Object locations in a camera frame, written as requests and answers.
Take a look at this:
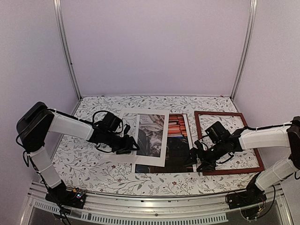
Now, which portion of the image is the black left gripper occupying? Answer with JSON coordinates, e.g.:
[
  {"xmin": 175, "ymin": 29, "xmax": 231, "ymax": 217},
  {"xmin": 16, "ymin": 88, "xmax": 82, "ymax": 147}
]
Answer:
[{"xmin": 104, "ymin": 131, "xmax": 140, "ymax": 155}]

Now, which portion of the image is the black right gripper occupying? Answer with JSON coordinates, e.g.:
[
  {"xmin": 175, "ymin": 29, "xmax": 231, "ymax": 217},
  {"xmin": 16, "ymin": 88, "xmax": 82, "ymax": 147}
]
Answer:
[{"xmin": 183, "ymin": 141, "xmax": 226, "ymax": 173}]

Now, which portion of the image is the red-brown wooden picture frame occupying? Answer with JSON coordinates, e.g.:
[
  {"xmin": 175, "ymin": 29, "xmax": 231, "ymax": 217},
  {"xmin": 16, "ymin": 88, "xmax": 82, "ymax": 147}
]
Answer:
[{"xmin": 194, "ymin": 111, "xmax": 264, "ymax": 176}]

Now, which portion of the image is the cat photo print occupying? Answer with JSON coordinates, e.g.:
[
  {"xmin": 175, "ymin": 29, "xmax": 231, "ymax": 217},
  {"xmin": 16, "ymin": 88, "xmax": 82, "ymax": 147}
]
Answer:
[{"xmin": 134, "ymin": 113, "xmax": 195, "ymax": 174}]

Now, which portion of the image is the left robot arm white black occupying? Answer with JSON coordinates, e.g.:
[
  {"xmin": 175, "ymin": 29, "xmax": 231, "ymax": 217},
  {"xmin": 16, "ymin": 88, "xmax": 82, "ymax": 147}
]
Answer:
[{"xmin": 15, "ymin": 102, "xmax": 140, "ymax": 203}]

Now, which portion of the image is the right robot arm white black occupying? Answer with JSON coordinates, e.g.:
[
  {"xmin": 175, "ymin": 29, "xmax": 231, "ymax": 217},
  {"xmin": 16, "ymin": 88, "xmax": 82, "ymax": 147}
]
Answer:
[{"xmin": 190, "ymin": 116, "xmax": 300, "ymax": 204}]

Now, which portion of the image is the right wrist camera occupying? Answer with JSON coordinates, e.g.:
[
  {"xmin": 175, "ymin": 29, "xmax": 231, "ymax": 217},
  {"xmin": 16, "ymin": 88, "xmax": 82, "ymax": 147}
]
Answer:
[{"xmin": 194, "ymin": 140, "xmax": 208, "ymax": 150}]

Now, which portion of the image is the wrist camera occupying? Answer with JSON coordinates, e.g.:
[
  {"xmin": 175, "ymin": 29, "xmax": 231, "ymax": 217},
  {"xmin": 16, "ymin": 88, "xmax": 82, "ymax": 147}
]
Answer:
[
  {"xmin": 194, "ymin": 140, "xmax": 208, "ymax": 150},
  {"xmin": 123, "ymin": 124, "xmax": 130, "ymax": 136}
]

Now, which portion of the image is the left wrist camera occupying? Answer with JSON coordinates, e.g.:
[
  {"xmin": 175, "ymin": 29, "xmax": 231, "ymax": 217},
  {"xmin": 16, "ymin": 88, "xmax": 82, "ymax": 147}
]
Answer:
[{"xmin": 123, "ymin": 124, "xmax": 130, "ymax": 136}]

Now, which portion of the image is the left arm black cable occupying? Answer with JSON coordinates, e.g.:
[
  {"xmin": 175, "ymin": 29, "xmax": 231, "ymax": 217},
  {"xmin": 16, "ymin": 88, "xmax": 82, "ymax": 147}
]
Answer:
[{"xmin": 92, "ymin": 110, "xmax": 108, "ymax": 125}]

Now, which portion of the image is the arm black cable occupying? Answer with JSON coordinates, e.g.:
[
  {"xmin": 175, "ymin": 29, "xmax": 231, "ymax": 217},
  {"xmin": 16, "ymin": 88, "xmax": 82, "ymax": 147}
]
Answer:
[
  {"xmin": 92, "ymin": 110, "xmax": 108, "ymax": 125},
  {"xmin": 243, "ymin": 123, "xmax": 296, "ymax": 132}
]

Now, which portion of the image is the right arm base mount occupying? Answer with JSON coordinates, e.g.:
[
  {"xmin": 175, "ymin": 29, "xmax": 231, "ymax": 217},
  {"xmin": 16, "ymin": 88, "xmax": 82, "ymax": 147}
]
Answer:
[{"xmin": 225, "ymin": 188, "xmax": 267, "ymax": 209}]

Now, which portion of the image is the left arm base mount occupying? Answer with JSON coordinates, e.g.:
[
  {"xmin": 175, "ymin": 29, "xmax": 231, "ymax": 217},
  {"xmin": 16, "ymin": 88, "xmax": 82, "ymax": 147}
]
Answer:
[{"xmin": 45, "ymin": 186, "xmax": 86, "ymax": 209}]

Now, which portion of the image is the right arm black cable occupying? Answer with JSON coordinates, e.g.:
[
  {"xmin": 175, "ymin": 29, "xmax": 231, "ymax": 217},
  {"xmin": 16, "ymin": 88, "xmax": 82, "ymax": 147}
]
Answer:
[{"xmin": 243, "ymin": 123, "xmax": 296, "ymax": 132}]

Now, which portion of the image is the right aluminium corner post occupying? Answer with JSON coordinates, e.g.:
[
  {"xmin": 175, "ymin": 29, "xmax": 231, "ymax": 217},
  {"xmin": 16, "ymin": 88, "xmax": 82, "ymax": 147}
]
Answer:
[{"xmin": 230, "ymin": 0, "xmax": 258, "ymax": 102}]

